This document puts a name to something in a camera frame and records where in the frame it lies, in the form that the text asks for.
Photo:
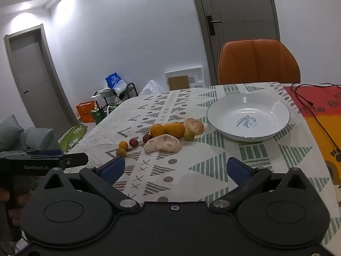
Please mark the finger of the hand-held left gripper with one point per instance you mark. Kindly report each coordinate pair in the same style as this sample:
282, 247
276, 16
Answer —
46, 152
76, 160

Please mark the blue plastic bag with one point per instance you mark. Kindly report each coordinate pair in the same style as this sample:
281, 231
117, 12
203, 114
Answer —
114, 80

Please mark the clear plastic bag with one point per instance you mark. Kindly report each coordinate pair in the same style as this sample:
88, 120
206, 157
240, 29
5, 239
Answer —
151, 88

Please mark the green floor mat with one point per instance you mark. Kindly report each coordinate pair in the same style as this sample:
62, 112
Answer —
73, 137

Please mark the white plate with blue rim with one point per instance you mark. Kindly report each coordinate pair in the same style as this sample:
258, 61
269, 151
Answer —
247, 117

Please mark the small orange tangerine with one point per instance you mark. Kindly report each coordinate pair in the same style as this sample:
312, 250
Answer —
157, 130

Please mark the large peeled tangerine half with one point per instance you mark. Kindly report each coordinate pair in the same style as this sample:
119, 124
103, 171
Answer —
163, 144

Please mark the patterned white green tablecloth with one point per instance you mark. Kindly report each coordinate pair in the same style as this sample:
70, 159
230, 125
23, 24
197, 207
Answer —
202, 160

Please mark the black metal rack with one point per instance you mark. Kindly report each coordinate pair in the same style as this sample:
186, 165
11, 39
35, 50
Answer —
130, 92

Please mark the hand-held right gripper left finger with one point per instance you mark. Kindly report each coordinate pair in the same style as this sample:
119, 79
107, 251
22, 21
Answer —
113, 169

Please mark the brown cardboard box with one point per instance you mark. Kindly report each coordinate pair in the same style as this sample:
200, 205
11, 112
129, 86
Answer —
178, 82

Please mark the person's left hand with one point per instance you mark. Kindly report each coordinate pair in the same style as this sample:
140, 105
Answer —
18, 205

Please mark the large orange tangerine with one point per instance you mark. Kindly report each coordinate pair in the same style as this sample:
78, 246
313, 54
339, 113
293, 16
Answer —
177, 130

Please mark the red cherry tomato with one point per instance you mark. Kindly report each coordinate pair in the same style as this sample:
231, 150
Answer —
147, 138
133, 142

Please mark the white foam packaging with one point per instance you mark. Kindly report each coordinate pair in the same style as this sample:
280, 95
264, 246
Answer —
195, 73

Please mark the red and yellow printed cloth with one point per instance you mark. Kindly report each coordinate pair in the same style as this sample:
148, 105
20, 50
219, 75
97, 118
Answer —
319, 117

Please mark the orange leather chair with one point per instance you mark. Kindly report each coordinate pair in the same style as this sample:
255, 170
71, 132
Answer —
255, 61

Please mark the plain grey door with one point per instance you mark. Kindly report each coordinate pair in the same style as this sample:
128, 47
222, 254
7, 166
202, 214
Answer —
37, 85

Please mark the yellow-green kumquat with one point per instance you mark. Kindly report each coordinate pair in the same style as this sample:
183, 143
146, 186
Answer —
188, 135

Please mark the small peeled tangerine half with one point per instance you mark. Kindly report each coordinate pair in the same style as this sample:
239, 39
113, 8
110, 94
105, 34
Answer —
194, 125

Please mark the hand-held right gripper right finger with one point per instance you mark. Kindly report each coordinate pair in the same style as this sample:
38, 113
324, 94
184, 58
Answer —
238, 172

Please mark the grey sofa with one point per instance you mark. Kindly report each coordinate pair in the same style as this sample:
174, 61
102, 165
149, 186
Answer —
24, 137

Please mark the small orange kumquat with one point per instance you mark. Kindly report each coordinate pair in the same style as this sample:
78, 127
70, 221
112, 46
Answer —
121, 152
123, 144

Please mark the orange box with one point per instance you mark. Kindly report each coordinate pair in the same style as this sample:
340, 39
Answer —
85, 111

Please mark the green bag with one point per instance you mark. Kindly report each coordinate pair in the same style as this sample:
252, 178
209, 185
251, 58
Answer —
98, 115

